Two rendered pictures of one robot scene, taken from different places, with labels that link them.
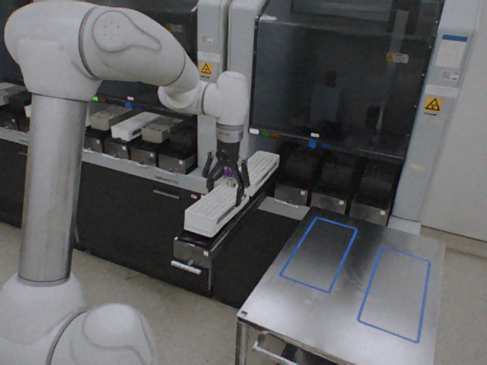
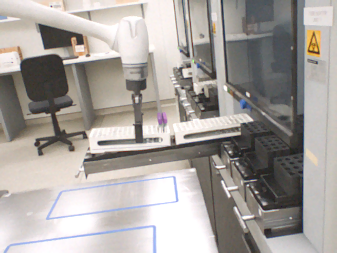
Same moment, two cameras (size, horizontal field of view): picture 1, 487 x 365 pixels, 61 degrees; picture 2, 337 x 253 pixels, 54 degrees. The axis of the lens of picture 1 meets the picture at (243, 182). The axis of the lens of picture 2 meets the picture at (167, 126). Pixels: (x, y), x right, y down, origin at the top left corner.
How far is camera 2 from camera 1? 138 cm
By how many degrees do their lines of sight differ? 60
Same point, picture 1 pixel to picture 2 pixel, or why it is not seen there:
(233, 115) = (121, 53)
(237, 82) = (122, 23)
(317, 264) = (89, 201)
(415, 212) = (318, 240)
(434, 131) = (319, 94)
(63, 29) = not seen: outside the picture
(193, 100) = (114, 42)
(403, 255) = (149, 245)
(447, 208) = not seen: outside the picture
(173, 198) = not seen: hidden behind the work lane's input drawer
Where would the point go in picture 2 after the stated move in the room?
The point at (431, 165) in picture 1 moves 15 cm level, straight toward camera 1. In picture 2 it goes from (323, 158) to (246, 167)
